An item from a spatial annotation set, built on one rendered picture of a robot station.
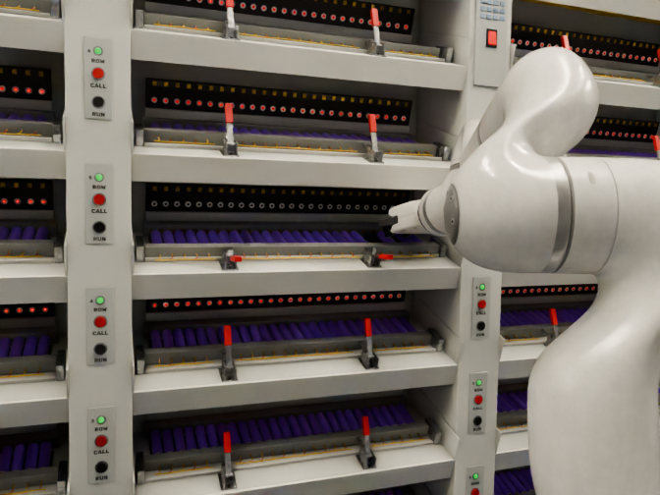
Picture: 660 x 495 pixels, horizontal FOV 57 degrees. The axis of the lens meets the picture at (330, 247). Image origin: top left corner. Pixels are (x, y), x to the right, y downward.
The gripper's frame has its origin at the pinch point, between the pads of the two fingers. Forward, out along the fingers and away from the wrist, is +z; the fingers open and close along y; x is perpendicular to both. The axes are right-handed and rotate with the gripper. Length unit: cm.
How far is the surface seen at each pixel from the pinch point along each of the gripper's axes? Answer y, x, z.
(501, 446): -22, 45, 4
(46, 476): 64, 41, 8
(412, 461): -1.3, 45.4, 3.4
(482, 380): -15.6, 30.9, -1.1
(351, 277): 12.8, 10.0, -4.9
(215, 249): 36.6, 4.3, -1.7
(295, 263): 22.6, 7.1, -2.9
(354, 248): 10.6, 4.3, -1.7
